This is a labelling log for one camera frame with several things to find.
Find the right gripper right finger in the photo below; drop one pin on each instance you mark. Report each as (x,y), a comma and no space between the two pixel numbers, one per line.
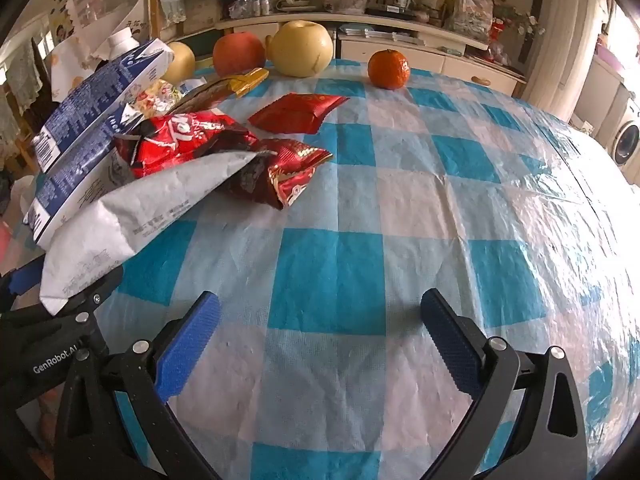
(547,440)

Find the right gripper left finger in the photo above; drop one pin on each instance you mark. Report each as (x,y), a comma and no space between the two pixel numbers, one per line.
(92,440)

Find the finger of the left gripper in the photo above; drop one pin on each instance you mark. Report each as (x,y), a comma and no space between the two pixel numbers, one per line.
(19,281)
(93,295)

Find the white foil pouch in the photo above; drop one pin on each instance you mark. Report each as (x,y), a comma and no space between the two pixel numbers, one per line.
(120,224)

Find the blue white milk carton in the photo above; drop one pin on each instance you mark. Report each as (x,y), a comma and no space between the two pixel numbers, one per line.
(75,149)

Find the red coffee snack bag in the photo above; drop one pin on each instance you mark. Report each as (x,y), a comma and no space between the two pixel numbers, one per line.
(162,142)

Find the colourful candy bag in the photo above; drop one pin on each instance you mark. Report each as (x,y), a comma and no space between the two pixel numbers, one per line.
(158,99)

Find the red gold patterned wrapper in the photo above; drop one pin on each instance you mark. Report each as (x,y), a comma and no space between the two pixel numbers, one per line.
(280,172)

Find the gold brown wrapper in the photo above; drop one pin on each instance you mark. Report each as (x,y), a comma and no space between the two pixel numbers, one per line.
(208,96)

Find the small red snack packet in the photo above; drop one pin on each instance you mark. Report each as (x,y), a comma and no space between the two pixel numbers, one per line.
(296,113)

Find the blue white checkered tablecloth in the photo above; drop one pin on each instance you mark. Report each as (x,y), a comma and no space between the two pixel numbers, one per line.
(320,367)

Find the small brown pear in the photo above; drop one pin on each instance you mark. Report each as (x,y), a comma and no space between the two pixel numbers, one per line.
(182,66)

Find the white plastic milk bottle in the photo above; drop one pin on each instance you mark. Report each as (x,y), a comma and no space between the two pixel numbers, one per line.
(121,42)

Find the mesh food cover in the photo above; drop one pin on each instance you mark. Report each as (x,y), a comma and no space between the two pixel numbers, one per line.
(85,44)

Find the red apple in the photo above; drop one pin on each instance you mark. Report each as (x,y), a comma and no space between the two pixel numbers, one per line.
(237,53)

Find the washing machine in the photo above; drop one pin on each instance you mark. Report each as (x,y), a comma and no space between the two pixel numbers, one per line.
(623,140)

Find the large yellow pear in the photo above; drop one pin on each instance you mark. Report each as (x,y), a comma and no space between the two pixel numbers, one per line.
(300,49)

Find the white tv cabinet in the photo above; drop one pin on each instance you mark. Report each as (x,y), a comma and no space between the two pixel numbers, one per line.
(357,37)

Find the orange tangerine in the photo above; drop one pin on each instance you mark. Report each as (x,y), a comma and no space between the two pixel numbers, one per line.
(388,69)

